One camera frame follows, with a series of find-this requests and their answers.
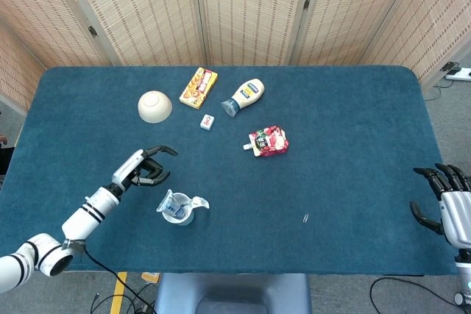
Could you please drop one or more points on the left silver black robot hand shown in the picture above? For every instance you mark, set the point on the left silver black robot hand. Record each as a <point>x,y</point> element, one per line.
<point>129,168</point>

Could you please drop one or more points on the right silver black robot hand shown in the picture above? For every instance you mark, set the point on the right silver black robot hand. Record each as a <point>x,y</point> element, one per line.
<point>460,218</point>

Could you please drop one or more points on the blue white toothpaste tube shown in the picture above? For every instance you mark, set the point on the blue white toothpaste tube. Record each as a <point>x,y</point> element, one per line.
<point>170,205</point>

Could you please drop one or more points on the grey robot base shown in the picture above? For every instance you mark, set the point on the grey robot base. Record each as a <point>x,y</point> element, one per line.
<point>232,292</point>

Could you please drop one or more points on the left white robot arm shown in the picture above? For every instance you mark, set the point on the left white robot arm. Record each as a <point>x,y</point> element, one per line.
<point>88,214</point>

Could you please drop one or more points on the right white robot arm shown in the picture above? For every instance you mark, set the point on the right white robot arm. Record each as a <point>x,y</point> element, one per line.
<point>464,277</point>

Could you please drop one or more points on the beige upturned bowl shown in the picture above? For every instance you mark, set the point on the beige upturned bowl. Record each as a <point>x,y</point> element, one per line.
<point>154,107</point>

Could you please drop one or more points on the small white mahjong tile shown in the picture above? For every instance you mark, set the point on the small white mahjong tile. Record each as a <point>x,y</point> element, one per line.
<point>208,122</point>

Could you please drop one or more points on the yellow snack box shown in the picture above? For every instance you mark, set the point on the yellow snack box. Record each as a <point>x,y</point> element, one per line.
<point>198,88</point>

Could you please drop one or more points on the bystander skin patch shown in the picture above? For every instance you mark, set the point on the bystander skin patch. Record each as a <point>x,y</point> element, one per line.
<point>3,140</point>

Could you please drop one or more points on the blue tablecloth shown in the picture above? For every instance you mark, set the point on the blue tablecloth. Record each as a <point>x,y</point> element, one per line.
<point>331,181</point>

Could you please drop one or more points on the mayonnaise squeeze bottle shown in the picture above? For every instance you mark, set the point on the mayonnaise squeeze bottle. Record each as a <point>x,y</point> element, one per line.
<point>246,94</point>

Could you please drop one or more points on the black screen hinge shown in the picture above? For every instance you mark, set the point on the black screen hinge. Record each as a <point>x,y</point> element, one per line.
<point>92,31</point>
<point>306,3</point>

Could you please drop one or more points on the red spout pouch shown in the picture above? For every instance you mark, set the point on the red spout pouch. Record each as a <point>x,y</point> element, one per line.
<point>268,141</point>

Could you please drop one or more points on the white power strip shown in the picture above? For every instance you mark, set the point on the white power strip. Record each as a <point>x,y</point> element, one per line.
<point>461,74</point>

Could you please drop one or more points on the black plug adapter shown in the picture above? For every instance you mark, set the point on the black plug adapter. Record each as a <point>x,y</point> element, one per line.
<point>449,67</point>

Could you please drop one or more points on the metal paper clip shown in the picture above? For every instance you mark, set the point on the metal paper clip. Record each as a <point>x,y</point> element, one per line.
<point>305,218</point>

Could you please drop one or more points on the bamboo folding screen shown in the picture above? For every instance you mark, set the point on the bamboo folding screen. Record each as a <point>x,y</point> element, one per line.
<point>250,9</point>

